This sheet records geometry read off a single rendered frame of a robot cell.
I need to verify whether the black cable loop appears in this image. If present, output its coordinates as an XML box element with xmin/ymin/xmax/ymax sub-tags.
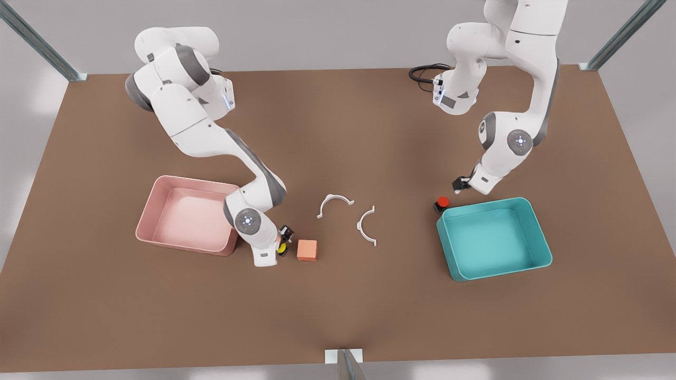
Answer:
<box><xmin>409</xmin><ymin>64</ymin><xmax>452</xmax><ymax>91</ymax></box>

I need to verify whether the white curved clip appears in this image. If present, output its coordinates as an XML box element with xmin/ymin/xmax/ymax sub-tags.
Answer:
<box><xmin>317</xmin><ymin>194</ymin><xmax>355</xmax><ymax>219</ymax></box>
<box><xmin>357</xmin><ymin>206</ymin><xmax>377</xmax><ymax>247</ymax></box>

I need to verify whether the pink storage box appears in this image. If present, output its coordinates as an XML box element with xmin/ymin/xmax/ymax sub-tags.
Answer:
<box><xmin>136</xmin><ymin>175</ymin><xmax>241</xmax><ymax>257</ymax></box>

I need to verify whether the blue storage box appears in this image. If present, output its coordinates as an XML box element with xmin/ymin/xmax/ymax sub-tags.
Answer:
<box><xmin>436</xmin><ymin>197</ymin><xmax>553</xmax><ymax>283</ymax></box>

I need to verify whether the silver frame post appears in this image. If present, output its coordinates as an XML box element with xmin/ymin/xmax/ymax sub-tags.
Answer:
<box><xmin>324</xmin><ymin>349</ymin><xmax>367</xmax><ymax>380</ymax></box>
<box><xmin>0</xmin><ymin>0</ymin><xmax>88</xmax><ymax>82</ymax></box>
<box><xmin>579</xmin><ymin>0</ymin><xmax>667</xmax><ymax>72</ymax></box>

